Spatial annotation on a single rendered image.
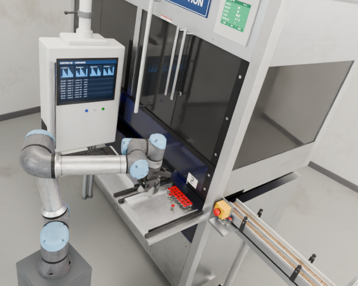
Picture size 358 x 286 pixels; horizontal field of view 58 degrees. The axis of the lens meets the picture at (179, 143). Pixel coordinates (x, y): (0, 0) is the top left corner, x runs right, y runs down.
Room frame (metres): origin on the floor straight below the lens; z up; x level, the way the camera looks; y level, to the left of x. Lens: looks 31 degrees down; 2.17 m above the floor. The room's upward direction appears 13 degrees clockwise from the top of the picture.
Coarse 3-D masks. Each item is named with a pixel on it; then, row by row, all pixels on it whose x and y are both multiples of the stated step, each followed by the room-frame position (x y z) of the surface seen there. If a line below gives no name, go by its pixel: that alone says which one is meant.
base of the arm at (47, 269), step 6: (42, 258) 0.89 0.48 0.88; (66, 258) 0.94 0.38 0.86; (42, 264) 0.89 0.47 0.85; (48, 264) 0.88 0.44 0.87; (54, 264) 0.89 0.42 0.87; (60, 264) 0.90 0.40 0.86; (66, 264) 0.92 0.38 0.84; (42, 270) 0.88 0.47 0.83; (48, 270) 0.88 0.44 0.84; (54, 270) 0.88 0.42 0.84; (60, 270) 0.89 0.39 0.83; (66, 270) 0.91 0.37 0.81; (42, 276) 0.87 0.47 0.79; (48, 276) 0.87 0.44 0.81; (54, 276) 0.87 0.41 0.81; (60, 276) 0.89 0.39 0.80
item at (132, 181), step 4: (164, 164) 1.82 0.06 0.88; (168, 168) 1.78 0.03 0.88; (172, 172) 1.75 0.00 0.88; (176, 172) 1.72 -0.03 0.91; (124, 176) 1.57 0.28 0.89; (128, 176) 1.60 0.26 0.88; (160, 176) 1.63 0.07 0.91; (164, 176) 1.65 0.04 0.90; (128, 180) 1.54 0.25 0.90; (132, 180) 1.57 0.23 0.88; (136, 180) 1.58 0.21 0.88; (132, 184) 1.51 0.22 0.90; (136, 184) 1.51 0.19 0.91
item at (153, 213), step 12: (144, 192) 1.45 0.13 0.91; (132, 204) 1.36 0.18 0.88; (144, 204) 1.38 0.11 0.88; (156, 204) 1.40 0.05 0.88; (168, 204) 1.43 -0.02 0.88; (144, 216) 1.29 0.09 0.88; (156, 216) 1.31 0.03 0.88; (168, 216) 1.33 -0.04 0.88; (180, 216) 1.32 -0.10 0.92; (144, 228) 1.19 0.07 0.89; (156, 228) 1.21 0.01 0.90
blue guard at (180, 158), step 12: (120, 96) 2.17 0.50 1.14; (120, 108) 2.16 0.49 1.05; (132, 108) 2.04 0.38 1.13; (132, 120) 2.03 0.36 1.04; (144, 120) 1.93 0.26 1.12; (144, 132) 1.91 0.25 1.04; (156, 132) 1.82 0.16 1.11; (168, 144) 1.72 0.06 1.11; (180, 144) 1.65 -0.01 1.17; (168, 156) 1.71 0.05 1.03; (180, 156) 1.63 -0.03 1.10; (192, 156) 1.56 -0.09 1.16; (180, 168) 1.61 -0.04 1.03; (192, 168) 1.55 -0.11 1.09; (204, 168) 1.48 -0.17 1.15
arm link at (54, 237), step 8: (48, 224) 0.97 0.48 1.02; (56, 224) 0.98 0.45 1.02; (64, 224) 1.01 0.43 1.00; (48, 232) 0.93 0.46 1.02; (56, 232) 0.94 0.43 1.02; (64, 232) 0.95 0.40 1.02; (40, 240) 0.90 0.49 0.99; (48, 240) 0.90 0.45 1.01; (56, 240) 0.91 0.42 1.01; (64, 240) 0.92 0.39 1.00; (48, 248) 0.88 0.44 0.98; (56, 248) 0.89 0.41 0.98; (64, 248) 0.92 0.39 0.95; (48, 256) 0.88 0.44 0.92; (56, 256) 0.89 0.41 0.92; (64, 256) 0.92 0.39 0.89
